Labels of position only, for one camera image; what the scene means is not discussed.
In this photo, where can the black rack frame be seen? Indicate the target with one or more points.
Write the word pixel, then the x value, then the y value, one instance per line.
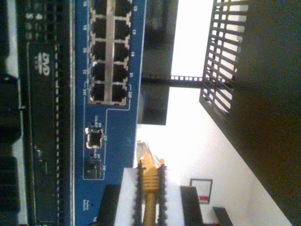
pixel 164 79

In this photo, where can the black mesh cabinet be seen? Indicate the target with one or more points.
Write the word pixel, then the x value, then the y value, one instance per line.
pixel 270 94

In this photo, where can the black background panel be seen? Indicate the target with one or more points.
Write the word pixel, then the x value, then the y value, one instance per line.
pixel 160 35
pixel 152 106

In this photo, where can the framed wall sign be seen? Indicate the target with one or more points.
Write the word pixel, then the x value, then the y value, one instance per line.
pixel 202 190

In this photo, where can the black rack server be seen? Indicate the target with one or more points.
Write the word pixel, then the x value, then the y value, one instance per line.
pixel 42 94

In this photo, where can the blue network switch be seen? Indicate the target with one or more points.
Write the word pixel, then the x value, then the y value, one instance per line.
pixel 117 131

